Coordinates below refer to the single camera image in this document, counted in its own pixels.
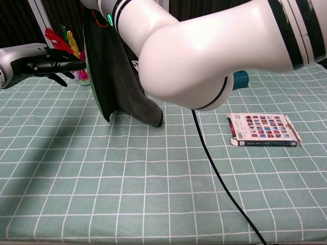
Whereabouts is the dark pleated partition panel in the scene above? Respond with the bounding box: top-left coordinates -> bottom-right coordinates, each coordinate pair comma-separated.
0,0 -> 41,50
42,0 -> 89,61
168,0 -> 256,22

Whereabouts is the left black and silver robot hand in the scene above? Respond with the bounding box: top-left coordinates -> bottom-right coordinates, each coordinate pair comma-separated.
0,43 -> 86,89

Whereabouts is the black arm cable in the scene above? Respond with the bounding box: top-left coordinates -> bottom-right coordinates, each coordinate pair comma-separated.
191,109 -> 268,245

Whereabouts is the colourful feather shuttlecock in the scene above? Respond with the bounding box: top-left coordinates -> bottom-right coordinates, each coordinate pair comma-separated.
44,24 -> 91,86

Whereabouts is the teal block with holes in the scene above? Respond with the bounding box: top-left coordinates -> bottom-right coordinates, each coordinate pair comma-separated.
232,70 -> 250,90

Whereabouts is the flat printed card box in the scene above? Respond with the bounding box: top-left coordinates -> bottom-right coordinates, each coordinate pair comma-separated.
226,113 -> 302,147

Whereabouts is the grey partition frame post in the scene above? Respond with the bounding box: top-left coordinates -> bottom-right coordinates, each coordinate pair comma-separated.
27,0 -> 52,49

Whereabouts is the green cloth black trim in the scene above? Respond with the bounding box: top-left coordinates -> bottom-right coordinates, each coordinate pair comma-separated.
83,10 -> 164,128

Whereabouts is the green checked tablecloth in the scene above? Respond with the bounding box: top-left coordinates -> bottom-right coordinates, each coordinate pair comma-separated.
0,62 -> 327,243

